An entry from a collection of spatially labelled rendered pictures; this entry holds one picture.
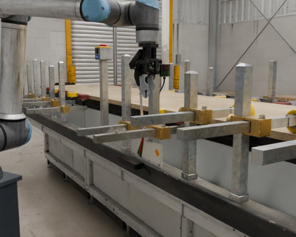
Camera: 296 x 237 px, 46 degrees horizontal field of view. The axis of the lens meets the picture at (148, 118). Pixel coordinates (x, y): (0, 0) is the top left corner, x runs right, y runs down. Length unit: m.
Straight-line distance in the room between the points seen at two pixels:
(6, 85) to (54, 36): 7.62
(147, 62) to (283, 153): 0.73
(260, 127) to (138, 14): 0.63
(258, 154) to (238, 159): 0.39
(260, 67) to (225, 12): 2.29
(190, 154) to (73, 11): 0.67
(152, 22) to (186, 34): 9.98
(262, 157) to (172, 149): 1.08
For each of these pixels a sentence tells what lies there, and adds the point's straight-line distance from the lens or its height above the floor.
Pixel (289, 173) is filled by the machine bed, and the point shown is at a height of 0.76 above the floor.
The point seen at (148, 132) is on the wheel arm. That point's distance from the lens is 1.42.
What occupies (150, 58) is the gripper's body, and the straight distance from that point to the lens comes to 1.31.
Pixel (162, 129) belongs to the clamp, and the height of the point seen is 0.86.
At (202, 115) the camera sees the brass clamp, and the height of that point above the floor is 0.95.
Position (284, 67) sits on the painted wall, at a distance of 10.01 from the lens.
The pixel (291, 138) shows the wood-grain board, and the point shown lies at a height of 0.89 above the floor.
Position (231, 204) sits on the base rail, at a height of 0.70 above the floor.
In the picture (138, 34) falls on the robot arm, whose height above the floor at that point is 1.24.
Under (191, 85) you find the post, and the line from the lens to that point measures 1.25.
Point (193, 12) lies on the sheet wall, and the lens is 11.58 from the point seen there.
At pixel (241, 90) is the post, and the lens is 1.06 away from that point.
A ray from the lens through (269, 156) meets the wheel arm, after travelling 0.72.
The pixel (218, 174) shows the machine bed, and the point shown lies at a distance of 1.51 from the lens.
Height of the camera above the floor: 1.12
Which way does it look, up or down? 9 degrees down
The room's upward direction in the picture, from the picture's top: straight up
